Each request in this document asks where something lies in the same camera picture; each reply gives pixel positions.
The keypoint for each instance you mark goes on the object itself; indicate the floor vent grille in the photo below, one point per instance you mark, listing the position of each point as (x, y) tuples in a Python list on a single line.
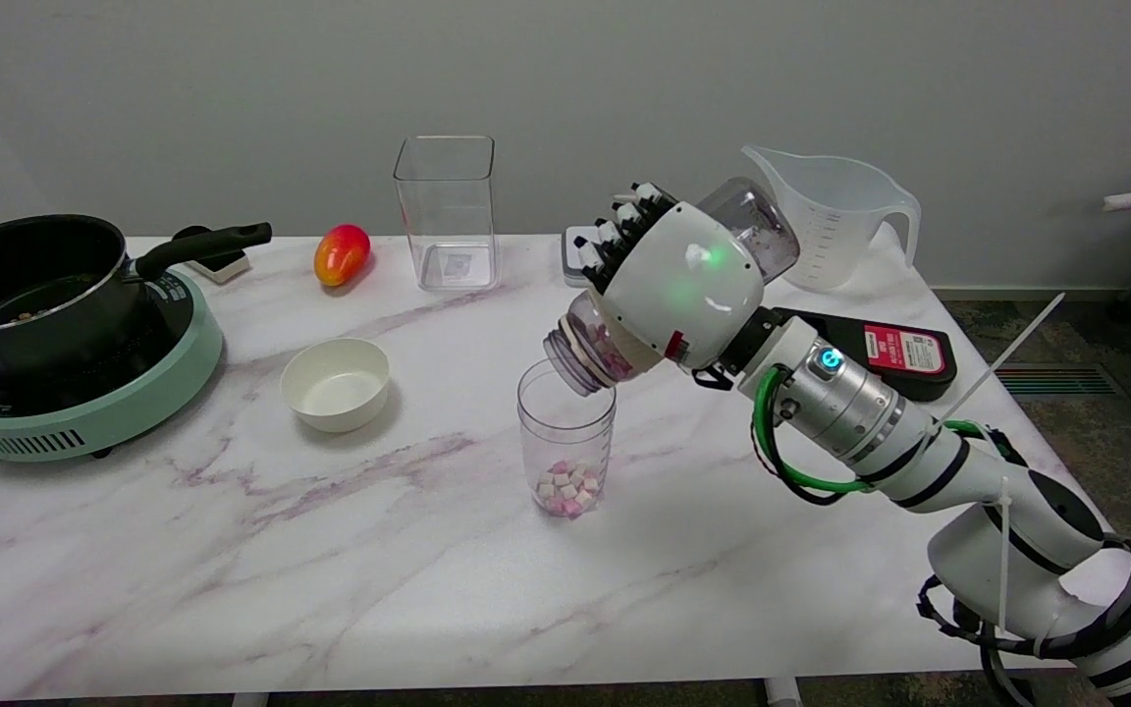
[(1056, 380)]

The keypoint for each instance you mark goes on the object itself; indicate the clear square storage container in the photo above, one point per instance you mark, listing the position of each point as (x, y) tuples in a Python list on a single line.
[(448, 216)]

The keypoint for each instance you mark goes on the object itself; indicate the clear plastic measuring cup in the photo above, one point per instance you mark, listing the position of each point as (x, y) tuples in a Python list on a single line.
[(565, 432)]

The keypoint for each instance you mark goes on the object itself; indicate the black device with red label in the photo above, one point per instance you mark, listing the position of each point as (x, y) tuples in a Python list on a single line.
[(904, 353)]

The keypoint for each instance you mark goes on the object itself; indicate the white bowl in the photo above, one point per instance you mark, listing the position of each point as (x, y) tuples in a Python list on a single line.
[(335, 388)]

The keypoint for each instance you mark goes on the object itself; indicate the white zip tie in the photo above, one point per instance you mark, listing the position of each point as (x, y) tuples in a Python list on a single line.
[(1007, 358)]

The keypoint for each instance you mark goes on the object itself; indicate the grey white kitchen scale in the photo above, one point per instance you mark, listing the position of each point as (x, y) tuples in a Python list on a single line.
[(571, 265)]

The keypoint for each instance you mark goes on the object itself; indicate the large translucent measuring jug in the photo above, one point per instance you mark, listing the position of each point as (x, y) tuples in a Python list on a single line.
[(845, 221)]

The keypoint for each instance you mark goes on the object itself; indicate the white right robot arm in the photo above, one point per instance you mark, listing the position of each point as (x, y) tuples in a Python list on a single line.
[(997, 520)]

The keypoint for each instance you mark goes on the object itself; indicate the red yellow mango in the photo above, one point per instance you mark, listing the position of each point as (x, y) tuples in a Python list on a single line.
[(341, 253)]

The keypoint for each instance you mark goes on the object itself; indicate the pink white candy cubes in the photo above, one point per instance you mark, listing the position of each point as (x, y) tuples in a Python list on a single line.
[(567, 488)]

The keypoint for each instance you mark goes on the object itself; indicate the white power strip with plug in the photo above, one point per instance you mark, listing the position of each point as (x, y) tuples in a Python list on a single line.
[(222, 267)]

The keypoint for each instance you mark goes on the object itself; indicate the green induction cooker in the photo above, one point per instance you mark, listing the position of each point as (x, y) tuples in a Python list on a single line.
[(104, 412)]

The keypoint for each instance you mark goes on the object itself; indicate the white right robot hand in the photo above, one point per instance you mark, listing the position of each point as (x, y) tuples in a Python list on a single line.
[(683, 285)]

